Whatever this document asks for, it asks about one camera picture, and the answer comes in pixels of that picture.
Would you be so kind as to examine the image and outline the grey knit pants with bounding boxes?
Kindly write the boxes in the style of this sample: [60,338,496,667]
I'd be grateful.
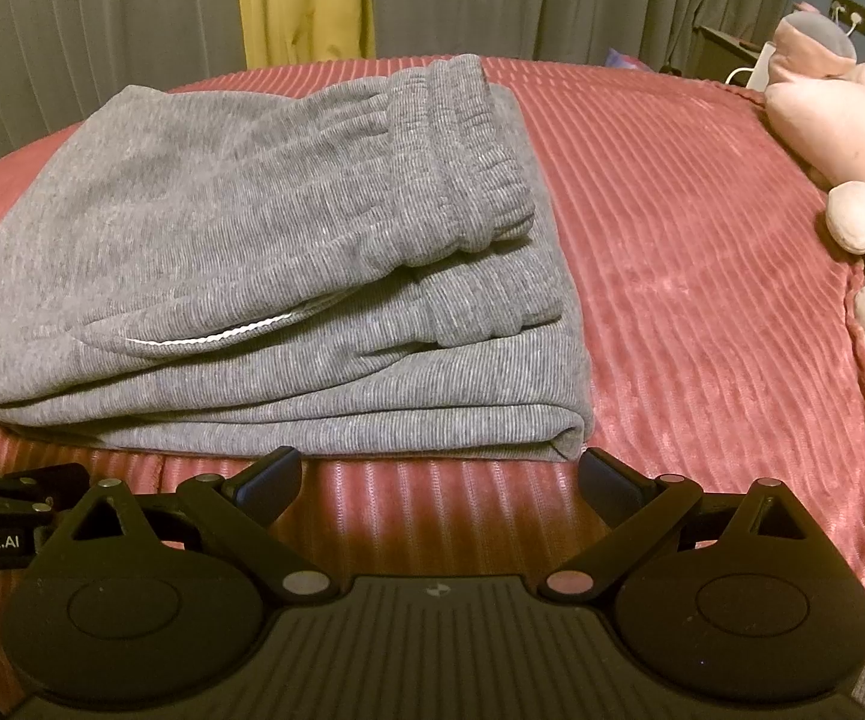
[0,52,593,463]

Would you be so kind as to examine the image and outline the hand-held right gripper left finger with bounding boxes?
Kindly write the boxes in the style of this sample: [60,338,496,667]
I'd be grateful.
[68,446,336,605]

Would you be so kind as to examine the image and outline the white charger cable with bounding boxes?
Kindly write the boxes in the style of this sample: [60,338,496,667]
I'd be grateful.
[727,39,780,92]

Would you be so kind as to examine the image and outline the wall power outlet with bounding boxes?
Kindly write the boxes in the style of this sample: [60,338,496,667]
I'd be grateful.
[828,0,865,36]

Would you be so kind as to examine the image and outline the pink ribbed bedspread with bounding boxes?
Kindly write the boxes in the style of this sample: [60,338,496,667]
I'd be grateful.
[0,54,865,691]

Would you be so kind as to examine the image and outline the pink plush toy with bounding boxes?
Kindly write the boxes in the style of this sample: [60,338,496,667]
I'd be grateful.
[764,4,865,190]

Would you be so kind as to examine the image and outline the yellow curtain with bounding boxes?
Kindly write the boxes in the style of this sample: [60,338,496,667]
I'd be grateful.
[232,0,377,67]

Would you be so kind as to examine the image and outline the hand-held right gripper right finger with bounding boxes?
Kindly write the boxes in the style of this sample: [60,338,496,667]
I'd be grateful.
[537,448,809,605]

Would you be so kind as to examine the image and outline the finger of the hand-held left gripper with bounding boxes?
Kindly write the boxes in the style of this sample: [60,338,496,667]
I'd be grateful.
[0,465,90,517]

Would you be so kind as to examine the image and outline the dark nightstand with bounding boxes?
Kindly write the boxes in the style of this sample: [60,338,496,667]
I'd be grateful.
[697,24,770,85]

